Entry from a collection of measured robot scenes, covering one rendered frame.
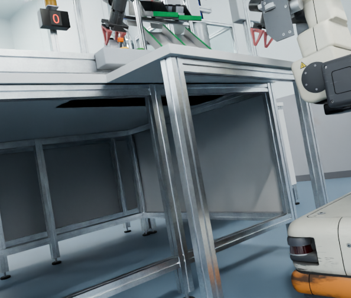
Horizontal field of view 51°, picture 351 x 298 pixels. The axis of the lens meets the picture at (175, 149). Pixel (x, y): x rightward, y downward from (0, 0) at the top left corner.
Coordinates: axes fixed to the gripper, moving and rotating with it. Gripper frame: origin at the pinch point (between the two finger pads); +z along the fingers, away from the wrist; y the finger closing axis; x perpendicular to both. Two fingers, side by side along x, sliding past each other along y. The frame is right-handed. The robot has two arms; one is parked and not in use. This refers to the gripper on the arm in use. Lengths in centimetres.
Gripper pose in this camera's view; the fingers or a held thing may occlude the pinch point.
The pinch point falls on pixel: (110, 43)
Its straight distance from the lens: 169.0
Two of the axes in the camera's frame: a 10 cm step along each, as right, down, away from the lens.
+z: -2.9, 8.3, 4.8
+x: 5.6, 5.5, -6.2
